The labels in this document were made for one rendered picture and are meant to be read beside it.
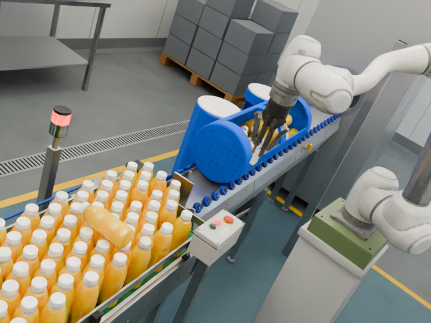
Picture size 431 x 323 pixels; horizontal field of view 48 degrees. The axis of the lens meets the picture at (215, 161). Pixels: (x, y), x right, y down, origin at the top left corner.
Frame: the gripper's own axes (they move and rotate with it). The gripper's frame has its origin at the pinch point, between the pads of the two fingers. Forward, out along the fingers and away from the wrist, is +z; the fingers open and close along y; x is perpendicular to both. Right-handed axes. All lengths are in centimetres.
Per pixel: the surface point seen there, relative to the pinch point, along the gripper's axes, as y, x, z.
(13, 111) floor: -241, 118, 137
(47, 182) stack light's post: -63, -24, 44
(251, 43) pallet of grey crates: -164, 354, 54
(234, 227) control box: 3.5, 0.0, 29.1
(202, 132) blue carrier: -40, 41, 24
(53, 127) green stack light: -64, -25, 20
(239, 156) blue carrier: -19, 41, 24
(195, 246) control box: -2.4, -13.8, 35.3
